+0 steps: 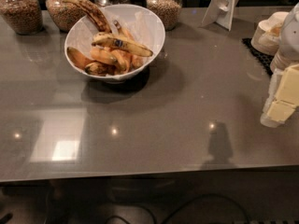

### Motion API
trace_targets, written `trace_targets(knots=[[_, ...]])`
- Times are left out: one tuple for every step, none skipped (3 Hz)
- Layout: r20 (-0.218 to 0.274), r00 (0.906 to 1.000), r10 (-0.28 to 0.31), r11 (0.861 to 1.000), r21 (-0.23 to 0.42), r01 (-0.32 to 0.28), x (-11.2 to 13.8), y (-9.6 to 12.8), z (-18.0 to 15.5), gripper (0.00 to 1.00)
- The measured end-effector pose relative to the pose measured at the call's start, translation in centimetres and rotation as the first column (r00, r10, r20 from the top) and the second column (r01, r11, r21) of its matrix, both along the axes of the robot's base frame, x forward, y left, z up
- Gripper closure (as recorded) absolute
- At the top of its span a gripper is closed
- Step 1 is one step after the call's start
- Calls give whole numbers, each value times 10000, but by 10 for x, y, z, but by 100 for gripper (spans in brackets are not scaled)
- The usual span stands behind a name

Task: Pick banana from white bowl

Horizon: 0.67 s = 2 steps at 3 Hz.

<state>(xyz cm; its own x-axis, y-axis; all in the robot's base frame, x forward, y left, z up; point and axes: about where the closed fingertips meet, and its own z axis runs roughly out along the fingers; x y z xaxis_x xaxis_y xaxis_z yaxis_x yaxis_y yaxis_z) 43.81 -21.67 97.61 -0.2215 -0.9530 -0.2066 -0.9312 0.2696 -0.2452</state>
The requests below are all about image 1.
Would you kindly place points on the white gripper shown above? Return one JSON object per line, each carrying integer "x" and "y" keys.
{"x": 290, "y": 37}

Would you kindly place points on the yellow banana with sticker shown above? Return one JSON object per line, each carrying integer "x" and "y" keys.
{"x": 121, "y": 42}

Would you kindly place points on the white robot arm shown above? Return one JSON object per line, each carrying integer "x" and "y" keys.
{"x": 288, "y": 44}

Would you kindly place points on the white ceramic bowl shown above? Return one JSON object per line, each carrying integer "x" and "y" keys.
{"x": 145, "y": 26}

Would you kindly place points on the orange banana right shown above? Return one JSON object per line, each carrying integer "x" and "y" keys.
{"x": 126, "y": 62}

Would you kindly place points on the orange banana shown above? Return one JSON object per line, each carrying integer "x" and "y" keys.
{"x": 78, "y": 58}
{"x": 103, "y": 56}
{"x": 126, "y": 62}

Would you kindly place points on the dark spotted bottom banana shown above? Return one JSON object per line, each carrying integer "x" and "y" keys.
{"x": 99, "y": 69}

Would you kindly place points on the orange banana middle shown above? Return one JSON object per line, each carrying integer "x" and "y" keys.
{"x": 103, "y": 56}

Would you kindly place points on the orange banana left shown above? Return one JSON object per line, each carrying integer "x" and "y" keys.
{"x": 78, "y": 58}

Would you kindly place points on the long brown-spotted banana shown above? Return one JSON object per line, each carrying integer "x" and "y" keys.
{"x": 93, "y": 12}

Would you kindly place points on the black rubber mat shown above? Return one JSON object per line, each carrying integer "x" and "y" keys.
{"x": 263, "y": 59}

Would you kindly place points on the white folded card stand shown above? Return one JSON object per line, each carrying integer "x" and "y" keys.
{"x": 220, "y": 12}

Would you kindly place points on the glass jar far left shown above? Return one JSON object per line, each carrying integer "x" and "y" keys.
{"x": 24, "y": 17}

